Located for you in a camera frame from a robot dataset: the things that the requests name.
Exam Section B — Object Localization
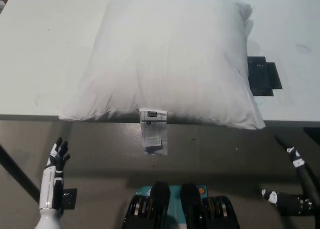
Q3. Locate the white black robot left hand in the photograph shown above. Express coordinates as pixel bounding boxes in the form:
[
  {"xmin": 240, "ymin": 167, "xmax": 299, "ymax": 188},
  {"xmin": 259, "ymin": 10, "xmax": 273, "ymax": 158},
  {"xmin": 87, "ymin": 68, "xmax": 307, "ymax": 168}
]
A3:
[{"xmin": 34, "ymin": 136, "xmax": 71, "ymax": 229}]

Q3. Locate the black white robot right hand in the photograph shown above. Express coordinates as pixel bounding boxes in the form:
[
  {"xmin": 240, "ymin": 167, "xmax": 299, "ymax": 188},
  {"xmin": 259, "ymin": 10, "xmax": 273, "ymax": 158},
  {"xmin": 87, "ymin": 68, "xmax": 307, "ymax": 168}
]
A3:
[{"xmin": 261, "ymin": 134, "xmax": 320, "ymax": 217}]

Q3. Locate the white square pillow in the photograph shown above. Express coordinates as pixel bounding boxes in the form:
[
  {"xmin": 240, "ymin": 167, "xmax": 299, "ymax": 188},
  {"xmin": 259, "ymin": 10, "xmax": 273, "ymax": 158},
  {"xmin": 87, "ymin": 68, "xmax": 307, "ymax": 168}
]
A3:
[{"xmin": 58, "ymin": 0, "xmax": 266, "ymax": 156}]

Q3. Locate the black floor foot plate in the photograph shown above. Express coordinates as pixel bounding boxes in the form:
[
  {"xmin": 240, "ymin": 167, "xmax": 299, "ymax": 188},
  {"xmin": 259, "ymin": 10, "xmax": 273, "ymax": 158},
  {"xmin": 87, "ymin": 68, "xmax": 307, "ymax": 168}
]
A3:
[{"xmin": 59, "ymin": 187, "xmax": 78, "ymax": 210}]

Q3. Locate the black slanted table leg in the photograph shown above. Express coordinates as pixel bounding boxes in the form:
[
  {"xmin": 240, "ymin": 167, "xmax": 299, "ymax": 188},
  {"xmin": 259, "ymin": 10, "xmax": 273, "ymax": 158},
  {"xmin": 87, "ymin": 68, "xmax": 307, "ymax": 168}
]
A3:
[{"xmin": 0, "ymin": 143, "xmax": 42, "ymax": 199}]

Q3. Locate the black table frame bar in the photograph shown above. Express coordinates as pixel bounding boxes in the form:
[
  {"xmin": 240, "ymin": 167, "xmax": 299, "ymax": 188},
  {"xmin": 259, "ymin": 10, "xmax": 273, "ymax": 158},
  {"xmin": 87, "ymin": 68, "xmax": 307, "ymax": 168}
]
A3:
[{"xmin": 303, "ymin": 127, "xmax": 320, "ymax": 140}]

